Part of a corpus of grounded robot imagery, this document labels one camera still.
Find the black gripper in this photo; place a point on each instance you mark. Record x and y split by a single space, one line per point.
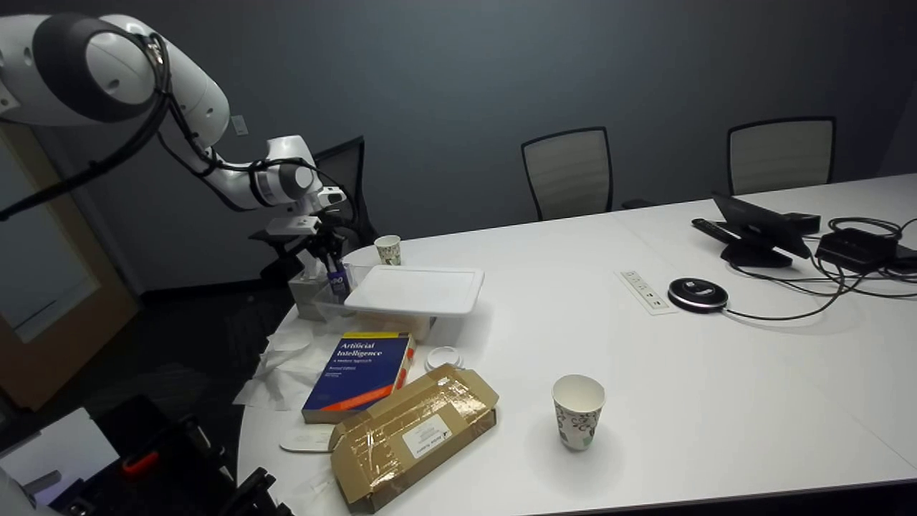
323 233

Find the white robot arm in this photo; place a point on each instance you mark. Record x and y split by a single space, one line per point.
75 70

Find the dark office chair foreground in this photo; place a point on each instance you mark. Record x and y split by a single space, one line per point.
339 167

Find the paper cup near left edge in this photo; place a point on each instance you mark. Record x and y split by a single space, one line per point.
388 252

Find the paper cup edge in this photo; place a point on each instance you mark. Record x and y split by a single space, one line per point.
388 252
580 402

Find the crumpled white paper towel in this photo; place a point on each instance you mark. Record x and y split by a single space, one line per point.
290 365

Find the blue and yellow book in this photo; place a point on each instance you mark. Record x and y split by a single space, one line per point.
363 371

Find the grey mesh office chair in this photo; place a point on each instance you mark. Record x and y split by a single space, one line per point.
568 174

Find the paper cup near right edge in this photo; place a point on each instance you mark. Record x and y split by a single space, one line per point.
580 402

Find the orange black clamp lower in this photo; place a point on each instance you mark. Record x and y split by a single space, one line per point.
167 485

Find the black round speaker puck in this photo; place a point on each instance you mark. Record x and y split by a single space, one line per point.
698 296

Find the black conference phone device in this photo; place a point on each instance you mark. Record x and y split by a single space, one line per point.
757 237

